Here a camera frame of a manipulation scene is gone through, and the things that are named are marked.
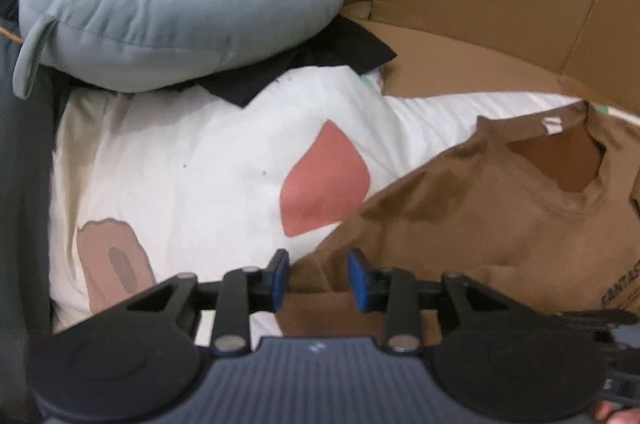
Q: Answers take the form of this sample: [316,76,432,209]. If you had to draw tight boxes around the floral patterned cloth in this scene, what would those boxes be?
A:
[360,71,388,92]

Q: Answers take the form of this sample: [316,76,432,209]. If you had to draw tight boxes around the dark grey pillow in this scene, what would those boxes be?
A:
[0,0,71,405]

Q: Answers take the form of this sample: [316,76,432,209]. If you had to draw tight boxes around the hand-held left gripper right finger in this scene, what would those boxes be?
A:
[347,248,516,356]

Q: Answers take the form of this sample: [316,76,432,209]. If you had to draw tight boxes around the small black cloth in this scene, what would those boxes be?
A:
[97,0,398,107]

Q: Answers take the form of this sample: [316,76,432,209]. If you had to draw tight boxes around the person's right hand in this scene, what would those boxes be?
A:
[594,401,640,424]

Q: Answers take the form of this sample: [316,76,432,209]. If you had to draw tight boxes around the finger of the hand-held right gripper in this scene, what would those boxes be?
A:
[552,309,640,330]

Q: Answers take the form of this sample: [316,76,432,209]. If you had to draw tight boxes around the brown printed t-shirt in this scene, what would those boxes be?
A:
[277,101,640,340]

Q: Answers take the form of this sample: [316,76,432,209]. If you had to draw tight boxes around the cream bear print bedsheet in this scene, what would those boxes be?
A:
[50,64,640,340]

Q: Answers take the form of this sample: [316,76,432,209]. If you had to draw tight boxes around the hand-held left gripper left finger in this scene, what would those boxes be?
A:
[127,249,291,356]

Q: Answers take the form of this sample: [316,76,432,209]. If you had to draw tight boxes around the grey neck pillow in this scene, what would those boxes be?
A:
[12,0,346,100]

